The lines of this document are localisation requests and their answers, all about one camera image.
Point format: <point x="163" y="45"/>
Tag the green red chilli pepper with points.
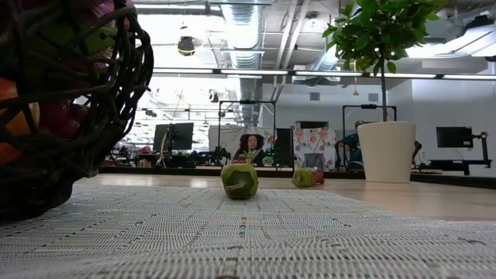
<point x="239" y="180"/>
<point x="306" y="177"/>

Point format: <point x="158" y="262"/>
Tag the red grape bunch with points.
<point x="62" y="122"/>

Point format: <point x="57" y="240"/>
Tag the orange red mango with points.
<point x="9" y="128"/>

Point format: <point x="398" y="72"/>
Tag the black monitor on arm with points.
<point x="454" y="136"/>

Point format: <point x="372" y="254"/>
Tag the person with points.
<point x="251" y="143"/>
<point x="352" y="147"/>

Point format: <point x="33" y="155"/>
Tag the white cloth cover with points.
<point x="224" y="137"/>

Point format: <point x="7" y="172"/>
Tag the black display screen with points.
<point x="284" y="145"/>

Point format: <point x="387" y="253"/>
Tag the floral print curtain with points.
<point x="314" y="145"/>

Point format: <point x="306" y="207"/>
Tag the long ceiling light strip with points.
<point x="252" y="72"/>

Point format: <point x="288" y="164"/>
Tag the black desk monitor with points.
<point x="178" y="135"/>

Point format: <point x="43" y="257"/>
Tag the grey woven placemat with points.
<point x="248" y="240"/>

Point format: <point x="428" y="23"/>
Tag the yellow hanging pendant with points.
<point x="355" y="91"/>

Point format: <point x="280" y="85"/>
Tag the white plant pot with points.
<point x="387" y="151"/>

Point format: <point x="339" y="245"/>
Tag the green leafy potted plant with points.
<point x="372" y="31"/>

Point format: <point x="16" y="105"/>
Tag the black metal frame rig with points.
<point x="248" y="102"/>
<point x="368" y="105"/>

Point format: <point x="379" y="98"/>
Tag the grey wall vent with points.
<point x="314" y="96"/>
<point x="373" y="97"/>

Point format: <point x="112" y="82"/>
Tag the silver ventilation duct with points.
<point x="244" y="35"/>

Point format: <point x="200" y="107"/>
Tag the black hanging overhead camera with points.
<point x="186" y="45"/>

